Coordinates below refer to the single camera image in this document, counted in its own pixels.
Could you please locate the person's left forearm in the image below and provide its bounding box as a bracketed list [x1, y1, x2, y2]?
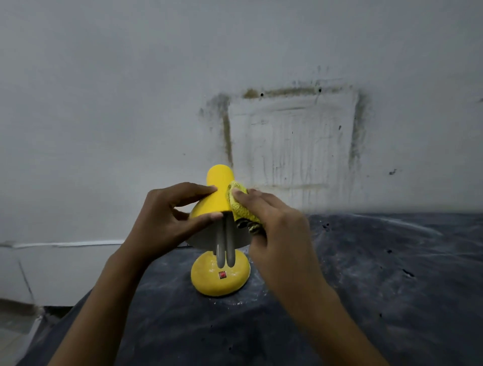
[47, 245, 148, 366]

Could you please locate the white wall cable strip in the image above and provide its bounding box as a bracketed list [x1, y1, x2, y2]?
[0, 239, 126, 249]

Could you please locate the yellow table lamp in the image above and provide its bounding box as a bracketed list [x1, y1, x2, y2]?
[186, 164, 253, 298]

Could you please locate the yellow and black cleaning cloth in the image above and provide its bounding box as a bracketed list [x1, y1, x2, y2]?
[226, 180, 264, 234]

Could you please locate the person's right hand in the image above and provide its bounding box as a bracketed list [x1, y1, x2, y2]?
[230, 188, 329, 302]

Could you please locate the person's left hand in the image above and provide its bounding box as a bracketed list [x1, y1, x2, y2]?
[120, 182, 224, 266]

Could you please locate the black table cover sheet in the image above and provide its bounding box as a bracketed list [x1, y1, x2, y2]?
[17, 213, 483, 366]

